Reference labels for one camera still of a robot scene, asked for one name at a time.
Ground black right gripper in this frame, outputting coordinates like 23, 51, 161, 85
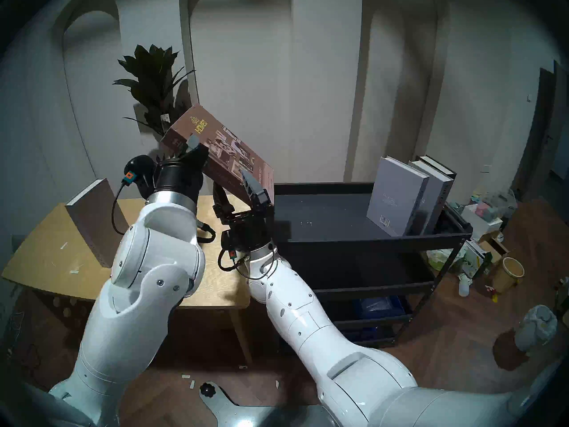
212, 167, 275, 254

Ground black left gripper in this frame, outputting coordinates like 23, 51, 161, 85
152, 134, 210, 204

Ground brown Homes book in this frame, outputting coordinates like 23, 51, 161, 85
160, 104, 275, 205

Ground grey Discontent book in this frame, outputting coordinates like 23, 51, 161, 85
366, 156, 431, 237

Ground grey ianra book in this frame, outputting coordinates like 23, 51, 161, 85
408, 160, 455, 235

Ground black Century book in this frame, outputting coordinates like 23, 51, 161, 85
416, 155, 457, 182

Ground black metal shelf cart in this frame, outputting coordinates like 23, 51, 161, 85
264, 182, 473, 354

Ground tall green potted plant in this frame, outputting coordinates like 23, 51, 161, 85
112, 44, 198, 140

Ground grey Special Issue book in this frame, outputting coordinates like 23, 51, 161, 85
65, 178, 129, 269

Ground blue plastic bin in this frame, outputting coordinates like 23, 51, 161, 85
354, 296, 412, 321

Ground flat blue tray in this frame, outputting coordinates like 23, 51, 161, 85
349, 326, 378, 343

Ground light wooden table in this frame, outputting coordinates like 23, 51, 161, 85
1, 193, 259, 363

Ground light green plastic bag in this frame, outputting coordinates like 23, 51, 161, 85
427, 248, 467, 272

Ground white square box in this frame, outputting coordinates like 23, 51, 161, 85
461, 204, 504, 242

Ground green and white carton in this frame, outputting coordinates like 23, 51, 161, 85
461, 240, 493, 278

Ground clear plastic storage box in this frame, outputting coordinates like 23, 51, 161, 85
475, 189, 518, 223

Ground brown cardboard box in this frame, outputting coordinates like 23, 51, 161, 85
478, 238, 518, 275

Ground yellow round bucket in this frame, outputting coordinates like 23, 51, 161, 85
490, 257, 525, 294

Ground dark door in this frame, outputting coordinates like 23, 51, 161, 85
511, 60, 569, 202

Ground white bin with bag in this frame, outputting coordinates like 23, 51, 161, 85
514, 305, 558, 352

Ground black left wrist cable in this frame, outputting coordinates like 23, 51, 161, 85
111, 155, 154, 235

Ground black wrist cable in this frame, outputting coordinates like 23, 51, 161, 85
111, 155, 154, 235
217, 239, 276, 281

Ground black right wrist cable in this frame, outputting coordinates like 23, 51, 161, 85
217, 239, 276, 281

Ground grey metal robot base plate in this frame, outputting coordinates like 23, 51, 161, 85
199, 382, 329, 427

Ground black floor cable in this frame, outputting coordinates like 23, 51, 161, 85
0, 310, 45, 380

